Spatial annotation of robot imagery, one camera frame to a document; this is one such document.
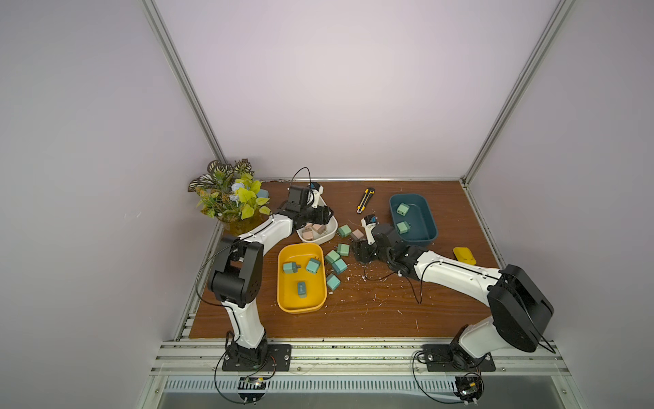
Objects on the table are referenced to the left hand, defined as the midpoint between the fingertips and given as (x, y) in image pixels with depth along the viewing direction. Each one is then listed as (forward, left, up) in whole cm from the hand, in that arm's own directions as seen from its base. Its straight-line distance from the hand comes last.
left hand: (330, 209), depth 94 cm
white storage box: (-7, +1, -7) cm, 10 cm away
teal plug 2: (-18, +6, -10) cm, 21 cm away
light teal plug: (-20, +14, -8) cm, 26 cm away
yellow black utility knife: (+12, -14, -11) cm, 22 cm away
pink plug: (-4, -11, -11) cm, 16 cm away
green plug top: (-3, -6, -10) cm, 12 cm away
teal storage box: (+6, -35, -13) cm, 38 cm away
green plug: (-1, -29, -10) cm, 31 cm away
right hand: (-13, -10, 0) cm, 17 cm away
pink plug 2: (-5, +9, -11) cm, 15 cm away
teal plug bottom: (-24, -2, -10) cm, 26 cm away
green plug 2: (+8, -31, -10) cm, 34 cm away
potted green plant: (-2, +33, +11) cm, 35 cm away
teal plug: (-28, +9, -8) cm, 30 cm away
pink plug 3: (-2, +4, -10) cm, 11 cm away
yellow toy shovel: (-12, -52, -12) cm, 54 cm away
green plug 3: (-12, -5, -10) cm, 16 cm away
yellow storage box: (-22, +10, -12) cm, 27 cm away
